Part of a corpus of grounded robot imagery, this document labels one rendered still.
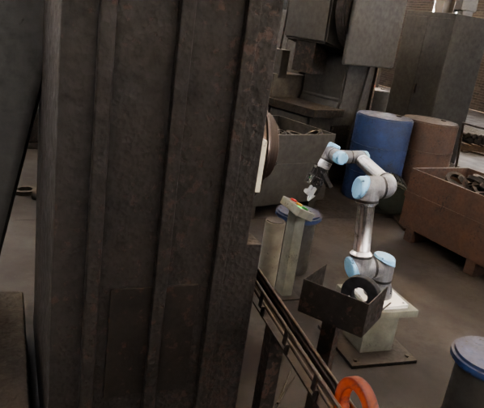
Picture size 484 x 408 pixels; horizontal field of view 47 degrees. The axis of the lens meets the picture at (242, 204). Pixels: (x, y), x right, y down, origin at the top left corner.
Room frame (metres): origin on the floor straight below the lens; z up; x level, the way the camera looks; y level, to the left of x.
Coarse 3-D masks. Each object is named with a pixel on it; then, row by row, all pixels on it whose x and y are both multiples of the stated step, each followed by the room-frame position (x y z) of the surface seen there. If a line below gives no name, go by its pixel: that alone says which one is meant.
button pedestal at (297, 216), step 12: (288, 204) 3.20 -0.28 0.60; (288, 216) 3.23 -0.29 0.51; (300, 216) 3.08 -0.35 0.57; (312, 216) 3.12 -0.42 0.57; (288, 228) 3.21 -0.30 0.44; (300, 228) 3.17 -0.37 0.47; (288, 240) 3.18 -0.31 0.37; (300, 240) 3.18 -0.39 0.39; (288, 252) 3.16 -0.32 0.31; (288, 264) 3.15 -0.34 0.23; (288, 276) 3.16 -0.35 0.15; (276, 288) 3.22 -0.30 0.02; (288, 288) 3.17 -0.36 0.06
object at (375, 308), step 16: (320, 272) 2.04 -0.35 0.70; (304, 288) 1.91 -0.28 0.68; (320, 288) 1.88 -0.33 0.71; (384, 288) 1.93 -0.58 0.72; (304, 304) 1.90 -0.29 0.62; (320, 304) 1.87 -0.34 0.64; (336, 304) 1.84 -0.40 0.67; (352, 304) 1.81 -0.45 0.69; (368, 304) 1.78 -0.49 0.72; (320, 320) 1.87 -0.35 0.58; (336, 320) 1.83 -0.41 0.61; (352, 320) 1.80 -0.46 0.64; (368, 320) 1.82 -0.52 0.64; (320, 336) 1.94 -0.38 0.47; (336, 336) 1.93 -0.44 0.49; (320, 352) 1.93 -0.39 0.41
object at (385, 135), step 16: (368, 112) 5.85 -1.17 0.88; (368, 128) 5.54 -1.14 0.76; (384, 128) 5.48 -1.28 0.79; (400, 128) 5.49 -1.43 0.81; (352, 144) 5.71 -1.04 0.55; (368, 144) 5.52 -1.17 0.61; (384, 144) 5.47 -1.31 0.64; (400, 144) 5.51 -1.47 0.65; (384, 160) 5.47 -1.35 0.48; (400, 160) 5.55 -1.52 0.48; (352, 176) 5.60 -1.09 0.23
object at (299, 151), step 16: (288, 128) 5.53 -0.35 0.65; (304, 128) 5.35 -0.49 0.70; (288, 144) 4.69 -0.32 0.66; (304, 144) 4.81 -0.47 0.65; (320, 144) 4.93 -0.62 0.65; (288, 160) 4.71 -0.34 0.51; (304, 160) 4.83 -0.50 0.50; (272, 176) 4.61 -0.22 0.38; (288, 176) 4.73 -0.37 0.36; (304, 176) 4.86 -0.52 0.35; (272, 192) 4.63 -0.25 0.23; (288, 192) 4.75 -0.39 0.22; (320, 192) 5.01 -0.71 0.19
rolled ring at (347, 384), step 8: (352, 376) 1.33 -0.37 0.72; (344, 384) 1.34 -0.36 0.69; (352, 384) 1.31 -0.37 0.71; (360, 384) 1.29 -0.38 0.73; (368, 384) 1.29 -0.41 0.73; (336, 392) 1.36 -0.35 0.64; (344, 392) 1.34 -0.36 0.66; (360, 392) 1.27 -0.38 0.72; (368, 392) 1.26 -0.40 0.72; (344, 400) 1.35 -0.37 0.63; (360, 400) 1.26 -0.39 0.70; (368, 400) 1.24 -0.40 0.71; (376, 400) 1.25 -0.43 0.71
